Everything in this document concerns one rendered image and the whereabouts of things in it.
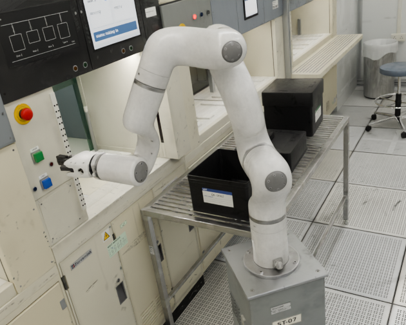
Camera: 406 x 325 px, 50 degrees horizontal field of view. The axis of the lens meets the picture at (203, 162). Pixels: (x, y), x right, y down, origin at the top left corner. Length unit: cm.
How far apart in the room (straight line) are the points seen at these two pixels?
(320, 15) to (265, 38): 150
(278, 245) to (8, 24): 107
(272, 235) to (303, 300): 25
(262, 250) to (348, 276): 128
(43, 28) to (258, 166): 83
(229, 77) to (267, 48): 209
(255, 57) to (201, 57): 224
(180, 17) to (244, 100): 102
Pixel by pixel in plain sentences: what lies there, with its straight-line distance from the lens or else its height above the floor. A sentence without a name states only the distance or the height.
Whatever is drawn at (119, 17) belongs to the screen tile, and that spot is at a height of 156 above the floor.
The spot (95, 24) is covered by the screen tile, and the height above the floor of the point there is 155.
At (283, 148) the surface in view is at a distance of 211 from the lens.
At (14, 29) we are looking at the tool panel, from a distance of 150.
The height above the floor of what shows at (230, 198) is 85.
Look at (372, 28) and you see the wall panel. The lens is 582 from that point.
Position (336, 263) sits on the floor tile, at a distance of 277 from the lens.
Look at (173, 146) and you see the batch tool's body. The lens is 209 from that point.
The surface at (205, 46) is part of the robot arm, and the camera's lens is 112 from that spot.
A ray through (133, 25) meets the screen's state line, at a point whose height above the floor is 151.
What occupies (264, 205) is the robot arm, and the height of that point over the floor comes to 102.
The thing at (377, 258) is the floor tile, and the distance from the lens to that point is 283.
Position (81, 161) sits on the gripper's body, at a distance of 135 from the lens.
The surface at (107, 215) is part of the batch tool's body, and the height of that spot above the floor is 83.
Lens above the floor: 172
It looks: 25 degrees down
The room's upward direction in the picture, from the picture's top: 8 degrees counter-clockwise
